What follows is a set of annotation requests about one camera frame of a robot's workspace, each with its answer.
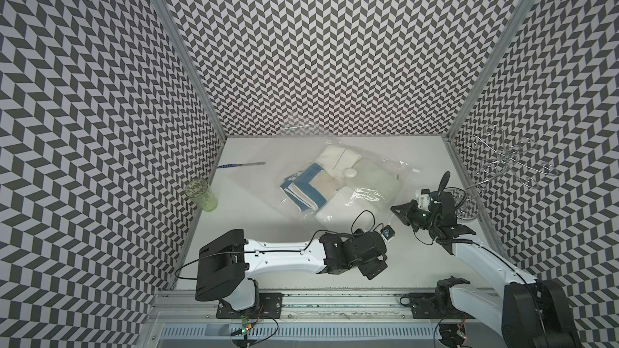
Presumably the white towel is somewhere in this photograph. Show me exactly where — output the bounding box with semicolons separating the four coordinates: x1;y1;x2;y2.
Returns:
315;185;380;223
315;145;362;179

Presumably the black corrugated right cable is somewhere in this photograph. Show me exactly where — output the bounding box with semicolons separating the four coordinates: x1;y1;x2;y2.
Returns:
436;171;451;201

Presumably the blue and cream towel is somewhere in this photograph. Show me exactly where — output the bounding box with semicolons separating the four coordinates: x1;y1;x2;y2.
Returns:
280;163;343;212

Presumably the purple toothbrush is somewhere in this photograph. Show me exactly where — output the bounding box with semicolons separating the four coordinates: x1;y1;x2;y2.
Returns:
217;161;266;169

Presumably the white vacuum bag valve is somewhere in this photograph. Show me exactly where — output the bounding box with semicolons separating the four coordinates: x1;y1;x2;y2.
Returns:
343;168;358;179

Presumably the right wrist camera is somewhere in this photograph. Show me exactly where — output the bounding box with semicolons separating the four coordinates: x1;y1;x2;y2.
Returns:
415;188;431;211

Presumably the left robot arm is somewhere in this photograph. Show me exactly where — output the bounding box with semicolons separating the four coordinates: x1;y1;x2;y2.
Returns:
194;229;387;313

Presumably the green plastic cup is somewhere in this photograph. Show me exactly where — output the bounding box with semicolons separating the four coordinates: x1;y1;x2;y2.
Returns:
184;178;218;212

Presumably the pale green cloth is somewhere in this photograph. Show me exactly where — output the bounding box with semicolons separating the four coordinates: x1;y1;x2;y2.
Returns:
344;158;401;208

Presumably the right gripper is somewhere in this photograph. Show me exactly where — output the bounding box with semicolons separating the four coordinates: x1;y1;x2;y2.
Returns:
389;199;438;232

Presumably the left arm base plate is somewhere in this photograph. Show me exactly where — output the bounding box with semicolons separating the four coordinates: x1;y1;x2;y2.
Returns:
216;293;284;320

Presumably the clear plastic vacuum bag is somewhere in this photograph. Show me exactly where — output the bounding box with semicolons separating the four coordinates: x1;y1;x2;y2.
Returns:
264;122;420;230

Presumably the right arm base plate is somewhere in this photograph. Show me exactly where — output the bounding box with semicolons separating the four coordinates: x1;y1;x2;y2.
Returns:
399;293;473;320

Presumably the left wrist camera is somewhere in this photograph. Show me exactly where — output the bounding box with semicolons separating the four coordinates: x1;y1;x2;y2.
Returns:
380;225;396;243

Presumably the aluminium frame rail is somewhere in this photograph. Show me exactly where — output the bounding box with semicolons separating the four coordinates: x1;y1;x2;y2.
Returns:
145;285;503;325

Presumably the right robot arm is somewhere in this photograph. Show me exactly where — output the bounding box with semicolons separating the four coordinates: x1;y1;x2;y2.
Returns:
391;189;582;347

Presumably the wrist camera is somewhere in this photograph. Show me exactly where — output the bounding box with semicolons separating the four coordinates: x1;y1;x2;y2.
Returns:
380;225;396;243
415;188;431;211

